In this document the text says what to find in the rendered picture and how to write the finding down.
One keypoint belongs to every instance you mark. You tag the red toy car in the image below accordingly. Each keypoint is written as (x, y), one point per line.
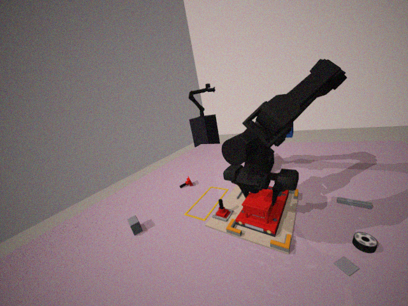
(268, 226)

